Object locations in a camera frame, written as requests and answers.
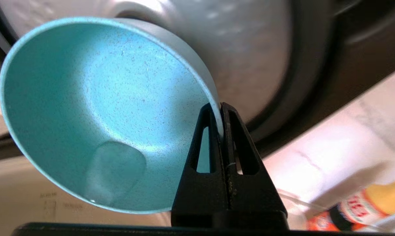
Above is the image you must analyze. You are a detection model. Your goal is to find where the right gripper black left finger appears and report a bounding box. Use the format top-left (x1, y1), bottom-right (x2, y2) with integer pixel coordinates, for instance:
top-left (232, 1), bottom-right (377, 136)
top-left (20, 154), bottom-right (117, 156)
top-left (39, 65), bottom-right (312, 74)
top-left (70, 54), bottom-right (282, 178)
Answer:
top-left (171, 103), bottom-right (231, 229)

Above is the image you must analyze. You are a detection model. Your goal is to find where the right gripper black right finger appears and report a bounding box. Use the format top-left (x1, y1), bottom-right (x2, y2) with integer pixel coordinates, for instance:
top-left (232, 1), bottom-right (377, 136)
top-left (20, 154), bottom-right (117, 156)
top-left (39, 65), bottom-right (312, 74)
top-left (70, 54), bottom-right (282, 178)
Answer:
top-left (220, 102), bottom-right (289, 230)

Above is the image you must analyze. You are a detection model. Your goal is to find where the light blue bowl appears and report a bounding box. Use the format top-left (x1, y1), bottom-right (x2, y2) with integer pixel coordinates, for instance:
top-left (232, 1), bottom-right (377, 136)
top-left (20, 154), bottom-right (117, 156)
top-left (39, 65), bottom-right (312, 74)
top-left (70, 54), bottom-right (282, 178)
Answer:
top-left (0, 16), bottom-right (225, 215)

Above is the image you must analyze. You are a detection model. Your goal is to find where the black rice cooker lid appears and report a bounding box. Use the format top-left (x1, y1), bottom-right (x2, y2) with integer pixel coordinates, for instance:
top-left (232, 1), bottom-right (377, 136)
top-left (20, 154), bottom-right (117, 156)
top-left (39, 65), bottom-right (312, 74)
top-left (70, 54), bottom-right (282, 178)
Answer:
top-left (0, 0), bottom-right (395, 163)

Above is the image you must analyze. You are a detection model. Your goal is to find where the orange bottle with yellow cap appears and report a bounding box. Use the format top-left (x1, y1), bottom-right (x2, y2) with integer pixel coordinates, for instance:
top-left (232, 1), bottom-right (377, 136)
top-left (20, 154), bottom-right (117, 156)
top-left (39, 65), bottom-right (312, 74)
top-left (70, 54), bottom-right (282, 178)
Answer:
top-left (307, 180), bottom-right (395, 232)

